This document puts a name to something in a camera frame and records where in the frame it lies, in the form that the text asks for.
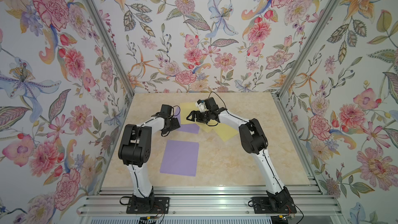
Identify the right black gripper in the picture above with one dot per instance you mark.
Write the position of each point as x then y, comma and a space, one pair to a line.
198, 118

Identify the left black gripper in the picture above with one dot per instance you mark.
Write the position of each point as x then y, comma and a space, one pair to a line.
174, 123

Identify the purple paper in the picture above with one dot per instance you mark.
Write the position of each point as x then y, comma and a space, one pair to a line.
187, 128
180, 158

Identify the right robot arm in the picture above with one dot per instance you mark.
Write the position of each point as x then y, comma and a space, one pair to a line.
254, 142

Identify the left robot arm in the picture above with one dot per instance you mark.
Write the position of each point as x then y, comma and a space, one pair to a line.
135, 149

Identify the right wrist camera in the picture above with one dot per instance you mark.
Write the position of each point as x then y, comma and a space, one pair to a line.
200, 104

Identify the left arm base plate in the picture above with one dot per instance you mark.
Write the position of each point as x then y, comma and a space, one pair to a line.
157, 205

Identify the aluminium front rail frame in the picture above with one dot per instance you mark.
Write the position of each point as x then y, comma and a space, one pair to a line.
217, 201

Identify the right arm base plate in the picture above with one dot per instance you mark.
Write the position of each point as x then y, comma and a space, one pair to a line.
265, 205

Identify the left aluminium corner post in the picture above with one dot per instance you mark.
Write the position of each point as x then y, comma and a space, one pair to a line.
107, 41

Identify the aluminium corner post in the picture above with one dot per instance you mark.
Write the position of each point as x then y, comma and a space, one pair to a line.
107, 41
312, 38

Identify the right aluminium corner post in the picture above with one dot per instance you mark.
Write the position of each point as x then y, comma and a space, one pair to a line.
312, 38

